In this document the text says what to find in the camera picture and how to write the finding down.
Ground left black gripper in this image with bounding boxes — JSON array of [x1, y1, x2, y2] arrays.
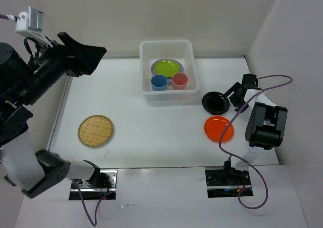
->
[[16, 32, 108, 106]]

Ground purple plastic plate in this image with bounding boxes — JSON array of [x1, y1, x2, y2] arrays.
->
[[151, 58, 184, 83]]

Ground clear plastic bin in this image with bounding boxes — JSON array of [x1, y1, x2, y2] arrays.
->
[[139, 40, 200, 102]]

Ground orange plastic plate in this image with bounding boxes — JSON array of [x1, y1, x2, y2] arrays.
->
[[204, 116, 234, 143]]

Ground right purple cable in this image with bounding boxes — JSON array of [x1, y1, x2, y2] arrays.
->
[[218, 74, 294, 210]]

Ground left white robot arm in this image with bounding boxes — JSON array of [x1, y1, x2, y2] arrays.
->
[[1, 32, 106, 198]]

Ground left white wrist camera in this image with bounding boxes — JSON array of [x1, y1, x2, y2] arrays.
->
[[15, 6, 53, 48]]

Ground black plastic plate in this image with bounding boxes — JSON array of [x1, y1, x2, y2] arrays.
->
[[202, 91, 230, 115]]

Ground purple cable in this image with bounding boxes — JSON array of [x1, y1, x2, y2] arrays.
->
[[218, 74, 294, 210], [0, 14, 116, 227]]

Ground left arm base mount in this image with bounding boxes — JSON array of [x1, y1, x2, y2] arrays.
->
[[69, 169, 118, 201]]

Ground blue plastic cup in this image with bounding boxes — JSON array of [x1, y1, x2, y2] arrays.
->
[[151, 74, 168, 91]]

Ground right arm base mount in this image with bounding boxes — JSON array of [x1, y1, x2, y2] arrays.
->
[[205, 160, 253, 198]]

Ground round bamboo tray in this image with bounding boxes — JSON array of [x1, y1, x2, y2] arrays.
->
[[77, 115, 114, 148]]

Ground green plastic plate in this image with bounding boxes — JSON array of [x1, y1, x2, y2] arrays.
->
[[154, 59, 180, 78]]

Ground pink plastic cup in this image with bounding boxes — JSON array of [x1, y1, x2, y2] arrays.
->
[[172, 73, 188, 90]]

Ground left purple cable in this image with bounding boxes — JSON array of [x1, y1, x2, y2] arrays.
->
[[0, 14, 116, 227]]

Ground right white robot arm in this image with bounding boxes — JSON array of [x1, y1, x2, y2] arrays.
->
[[221, 74, 288, 185]]

